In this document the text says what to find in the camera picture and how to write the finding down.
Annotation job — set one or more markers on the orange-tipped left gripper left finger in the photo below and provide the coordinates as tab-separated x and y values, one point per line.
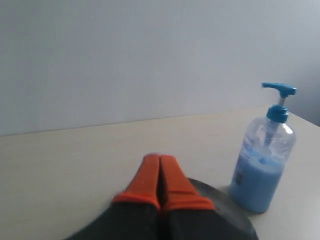
133	213

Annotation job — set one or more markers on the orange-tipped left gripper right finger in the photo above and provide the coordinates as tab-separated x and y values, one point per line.
186	215

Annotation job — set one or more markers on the blue soap pump bottle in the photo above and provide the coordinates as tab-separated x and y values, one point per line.
267	144

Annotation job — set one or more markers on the round stainless steel plate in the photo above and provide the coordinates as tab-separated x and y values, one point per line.
225	207

